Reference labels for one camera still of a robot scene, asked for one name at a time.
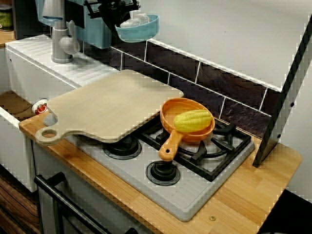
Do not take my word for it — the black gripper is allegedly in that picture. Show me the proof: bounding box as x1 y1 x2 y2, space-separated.
84 0 141 33

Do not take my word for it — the light blue plastic bowl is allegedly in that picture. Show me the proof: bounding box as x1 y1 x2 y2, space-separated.
114 14 161 43

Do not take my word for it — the grey toy faucet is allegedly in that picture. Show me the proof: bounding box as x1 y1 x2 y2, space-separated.
42 0 81 64

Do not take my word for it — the light wooden cutting board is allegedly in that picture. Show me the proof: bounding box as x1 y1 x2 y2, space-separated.
35 69 185 147

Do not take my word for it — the black equipment box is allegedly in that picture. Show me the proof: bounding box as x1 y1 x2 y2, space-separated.
12 0 53 40

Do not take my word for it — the white toy sink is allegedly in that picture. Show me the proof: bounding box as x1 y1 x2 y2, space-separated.
0 34 120 193

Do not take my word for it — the orange toy frying pan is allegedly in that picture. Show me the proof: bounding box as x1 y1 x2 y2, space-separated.
158 97 215 161

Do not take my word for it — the green labelled can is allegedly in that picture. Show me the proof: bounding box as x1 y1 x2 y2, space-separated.
0 6 14 32

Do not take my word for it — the red tomato can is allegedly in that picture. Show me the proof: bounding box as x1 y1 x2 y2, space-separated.
31 98 48 116

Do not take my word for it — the yellow toy corn cob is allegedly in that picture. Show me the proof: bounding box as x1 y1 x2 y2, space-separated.
173 109 212 134

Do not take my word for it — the black stove knob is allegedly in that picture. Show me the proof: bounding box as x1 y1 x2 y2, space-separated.
102 135 142 160
145 160 181 187

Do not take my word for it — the black burner grate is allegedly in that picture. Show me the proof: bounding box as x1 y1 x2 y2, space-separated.
137 117 252 182

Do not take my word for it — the toy oven door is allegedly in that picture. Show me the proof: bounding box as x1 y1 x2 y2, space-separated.
33 143 152 234

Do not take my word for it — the grey toy stove top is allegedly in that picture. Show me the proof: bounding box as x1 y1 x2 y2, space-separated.
65 117 255 222

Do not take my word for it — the black upright side panel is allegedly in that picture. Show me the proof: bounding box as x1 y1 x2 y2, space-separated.
252 14 312 168

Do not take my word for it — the black oven door handle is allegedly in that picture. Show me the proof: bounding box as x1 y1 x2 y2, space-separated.
34 172 137 234

